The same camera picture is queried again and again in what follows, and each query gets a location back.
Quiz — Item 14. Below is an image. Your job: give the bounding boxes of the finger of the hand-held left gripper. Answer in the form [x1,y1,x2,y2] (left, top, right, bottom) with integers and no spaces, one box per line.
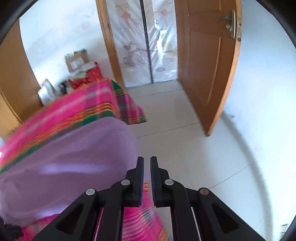
[0,217,23,241]

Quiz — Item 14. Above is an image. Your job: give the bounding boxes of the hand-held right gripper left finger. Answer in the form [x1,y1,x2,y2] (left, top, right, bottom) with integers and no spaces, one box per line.
[30,156,145,241]

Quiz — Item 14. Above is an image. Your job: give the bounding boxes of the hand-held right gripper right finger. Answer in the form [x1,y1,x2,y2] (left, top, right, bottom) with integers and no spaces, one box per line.
[150,156,266,241]

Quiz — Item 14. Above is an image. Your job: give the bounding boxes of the purple fleece pants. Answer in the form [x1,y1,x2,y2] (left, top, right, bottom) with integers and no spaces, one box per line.
[0,117,139,229]

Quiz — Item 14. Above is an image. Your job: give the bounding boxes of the plaid bed sheet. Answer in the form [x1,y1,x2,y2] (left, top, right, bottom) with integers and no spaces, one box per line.
[0,77,167,241]

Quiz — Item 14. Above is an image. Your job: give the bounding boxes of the red patterned box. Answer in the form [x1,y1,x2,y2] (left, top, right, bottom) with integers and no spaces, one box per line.
[68,62,102,90]

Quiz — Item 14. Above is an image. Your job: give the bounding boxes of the wooden door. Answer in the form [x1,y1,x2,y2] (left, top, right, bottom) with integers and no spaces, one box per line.
[174,0,243,137]

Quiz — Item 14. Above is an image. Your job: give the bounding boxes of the white box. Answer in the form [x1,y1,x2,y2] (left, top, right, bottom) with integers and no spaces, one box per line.
[38,78,57,105]

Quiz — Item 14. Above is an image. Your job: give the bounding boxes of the white floral curtain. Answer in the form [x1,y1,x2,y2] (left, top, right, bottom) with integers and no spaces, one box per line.
[105,0,178,87]

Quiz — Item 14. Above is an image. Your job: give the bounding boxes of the cardboard box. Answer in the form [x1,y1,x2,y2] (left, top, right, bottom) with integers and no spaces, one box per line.
[65,49,89,73]

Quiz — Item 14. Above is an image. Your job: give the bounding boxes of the black curtain strip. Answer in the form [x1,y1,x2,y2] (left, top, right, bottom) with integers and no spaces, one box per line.
[140,0,154,84]

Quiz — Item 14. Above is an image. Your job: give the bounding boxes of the wooden wardrobe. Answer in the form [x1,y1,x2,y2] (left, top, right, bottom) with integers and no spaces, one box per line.
[0,20,44,139]

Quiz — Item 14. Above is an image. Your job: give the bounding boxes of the wooden door frame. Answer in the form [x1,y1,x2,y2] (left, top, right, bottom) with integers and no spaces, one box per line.
[96,0,126,88]

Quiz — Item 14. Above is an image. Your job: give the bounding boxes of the metal door handle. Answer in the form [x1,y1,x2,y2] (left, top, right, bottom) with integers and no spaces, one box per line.
[216,9,242,42]

